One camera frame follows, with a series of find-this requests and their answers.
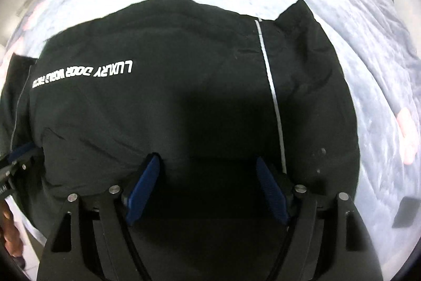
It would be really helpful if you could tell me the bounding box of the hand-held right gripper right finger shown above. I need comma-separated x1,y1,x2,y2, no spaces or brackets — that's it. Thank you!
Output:
256,156,384,281

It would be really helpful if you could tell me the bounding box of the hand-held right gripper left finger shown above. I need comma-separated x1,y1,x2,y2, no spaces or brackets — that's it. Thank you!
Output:
36,152,161,281

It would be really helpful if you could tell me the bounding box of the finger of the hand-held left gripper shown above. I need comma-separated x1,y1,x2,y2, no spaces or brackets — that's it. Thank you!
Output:
0,141,45,178

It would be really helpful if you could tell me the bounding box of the black jacket with reflective stripes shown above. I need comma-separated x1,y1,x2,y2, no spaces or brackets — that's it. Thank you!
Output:
0,0,361,281

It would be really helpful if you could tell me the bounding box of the person's left hand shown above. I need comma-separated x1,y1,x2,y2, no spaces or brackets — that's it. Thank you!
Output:
0,199,26,258

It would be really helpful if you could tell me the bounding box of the dark grey flat object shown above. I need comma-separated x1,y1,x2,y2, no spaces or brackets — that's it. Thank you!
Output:
392,196,418,229

